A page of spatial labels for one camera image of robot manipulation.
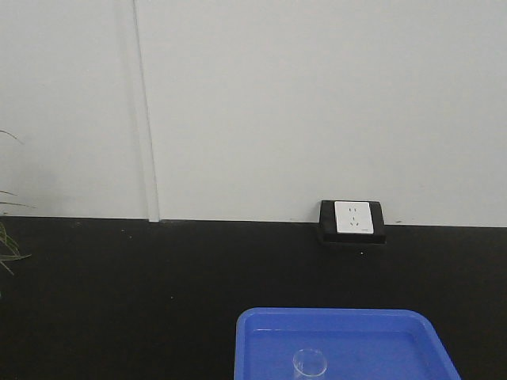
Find clear glass beaker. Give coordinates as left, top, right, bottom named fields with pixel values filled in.
left=292, top=348, right=328, bottom=380

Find blue plastic tray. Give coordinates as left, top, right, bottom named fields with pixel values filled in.
left=234, top=307, right=460, bottom=379

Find green plant leaves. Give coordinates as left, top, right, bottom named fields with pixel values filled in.
left=0, top=129, right=36, bottom=298

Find white wall power socket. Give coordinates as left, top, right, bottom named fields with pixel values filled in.
left=334, top=201, right=374, bottom=234

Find white wall cable duct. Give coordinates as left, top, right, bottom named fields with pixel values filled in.
left=132, top=1, right=160, bottom=222

